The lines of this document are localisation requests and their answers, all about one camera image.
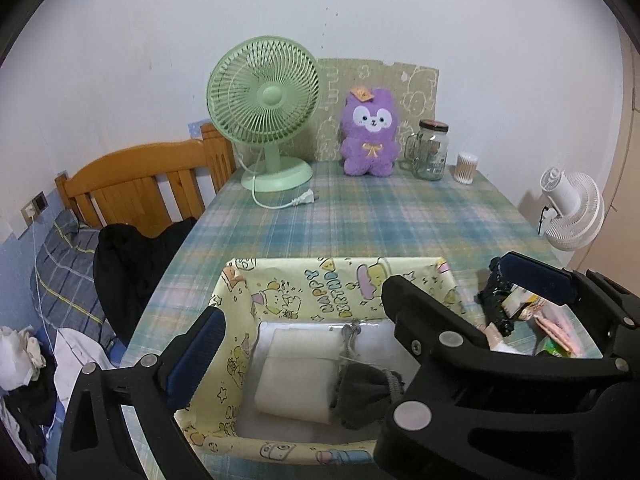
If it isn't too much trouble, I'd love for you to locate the wooden bed headboard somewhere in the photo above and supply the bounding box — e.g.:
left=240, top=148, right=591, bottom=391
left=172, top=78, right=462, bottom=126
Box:
left=55, top=122, right=237, bottom=238

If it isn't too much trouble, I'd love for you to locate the white folded towel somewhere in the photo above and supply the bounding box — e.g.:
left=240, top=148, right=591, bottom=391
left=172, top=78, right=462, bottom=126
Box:
left=254, top=329, right=338, bottom=423

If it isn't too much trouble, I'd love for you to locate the cotton swab container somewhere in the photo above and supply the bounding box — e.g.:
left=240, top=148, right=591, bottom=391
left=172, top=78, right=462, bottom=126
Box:
left=454, top=152, right=480, bottom=184

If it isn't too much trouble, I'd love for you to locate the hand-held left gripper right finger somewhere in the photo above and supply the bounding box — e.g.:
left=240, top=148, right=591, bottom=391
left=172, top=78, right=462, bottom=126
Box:
left=505, top=390, right=601, bottom=480

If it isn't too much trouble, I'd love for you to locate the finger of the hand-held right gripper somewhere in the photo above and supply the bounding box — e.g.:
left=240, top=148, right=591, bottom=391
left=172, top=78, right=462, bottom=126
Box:
left=500, top=252, right=640, bottom=361
left=375, top=275, right=631, bottom=480

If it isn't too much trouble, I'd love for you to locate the grey knit sock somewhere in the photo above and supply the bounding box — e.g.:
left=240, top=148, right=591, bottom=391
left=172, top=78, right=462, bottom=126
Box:
left=330, top=325, right=406, bottom=430

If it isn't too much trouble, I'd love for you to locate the purple plush toy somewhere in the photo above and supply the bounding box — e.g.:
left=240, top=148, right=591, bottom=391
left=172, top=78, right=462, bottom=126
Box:
left=340, top=86, right=401, bottom=177

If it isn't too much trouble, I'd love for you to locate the pink packet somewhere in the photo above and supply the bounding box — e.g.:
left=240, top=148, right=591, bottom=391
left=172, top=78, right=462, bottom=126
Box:
left=535, top=305, right=586, bottom=358

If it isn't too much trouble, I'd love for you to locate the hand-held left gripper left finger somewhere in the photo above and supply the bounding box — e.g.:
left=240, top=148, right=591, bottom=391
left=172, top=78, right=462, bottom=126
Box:
left=56, top=305, right=227, bottom=480

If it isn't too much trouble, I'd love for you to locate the yellow cartoon fabric storage box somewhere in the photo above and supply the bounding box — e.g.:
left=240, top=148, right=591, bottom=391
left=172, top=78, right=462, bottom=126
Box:
left=172, top=256, right=458, bottom=466

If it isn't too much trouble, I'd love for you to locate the glass jar mug with lid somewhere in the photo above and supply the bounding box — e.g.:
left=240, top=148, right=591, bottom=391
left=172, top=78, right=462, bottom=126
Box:
left=398, top=119, right=449, bottom=181

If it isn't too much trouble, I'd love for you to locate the white garment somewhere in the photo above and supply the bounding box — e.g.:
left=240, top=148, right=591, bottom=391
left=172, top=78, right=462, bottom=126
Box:
left=54, top=329, right=118, bottom=406

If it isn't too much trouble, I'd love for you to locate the wall socket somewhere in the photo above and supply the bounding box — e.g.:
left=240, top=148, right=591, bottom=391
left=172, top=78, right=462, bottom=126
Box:
left=21, top=191, right=48, bottom=221

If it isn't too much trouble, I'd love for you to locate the dark clothes heap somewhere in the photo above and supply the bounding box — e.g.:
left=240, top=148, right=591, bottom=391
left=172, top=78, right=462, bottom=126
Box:
left=0, top=375, right=58, bottom=466

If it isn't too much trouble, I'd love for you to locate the pastel cartoon packet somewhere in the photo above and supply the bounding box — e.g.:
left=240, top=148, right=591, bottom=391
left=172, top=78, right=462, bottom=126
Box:
left=501, top=287, right=543, bottom=322

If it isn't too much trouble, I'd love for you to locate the green desk fan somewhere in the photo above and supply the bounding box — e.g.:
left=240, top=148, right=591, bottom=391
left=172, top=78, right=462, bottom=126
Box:
left=206, top=36, right=321, bottom=209

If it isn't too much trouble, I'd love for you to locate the white charging cable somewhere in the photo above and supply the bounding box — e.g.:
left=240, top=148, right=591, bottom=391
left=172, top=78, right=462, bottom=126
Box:
left=29, top=212, right=53, bottom=358

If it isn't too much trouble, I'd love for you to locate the white standing fan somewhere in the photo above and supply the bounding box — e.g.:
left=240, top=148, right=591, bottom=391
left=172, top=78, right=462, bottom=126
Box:
left=537, top=167, right=606, bottom=252

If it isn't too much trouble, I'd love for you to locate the blue plaid pillow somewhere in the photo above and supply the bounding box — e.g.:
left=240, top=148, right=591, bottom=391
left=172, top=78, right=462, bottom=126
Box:
left=30, top=209, right=121, bottom=351

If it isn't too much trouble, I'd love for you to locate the beige cartoon-print board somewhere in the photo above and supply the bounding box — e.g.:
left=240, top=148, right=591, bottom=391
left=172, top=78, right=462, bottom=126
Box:
left=312, top=58, right=440, bottom=163

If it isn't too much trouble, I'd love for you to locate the black clothing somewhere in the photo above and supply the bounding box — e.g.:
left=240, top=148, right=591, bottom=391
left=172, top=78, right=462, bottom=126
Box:
left=93, top=217, right=198, bottom=346

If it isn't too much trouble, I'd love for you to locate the white crumpled cloth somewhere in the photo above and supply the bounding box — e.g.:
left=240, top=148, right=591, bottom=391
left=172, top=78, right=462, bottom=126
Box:
left=0, top=326, right=46, bottom=396

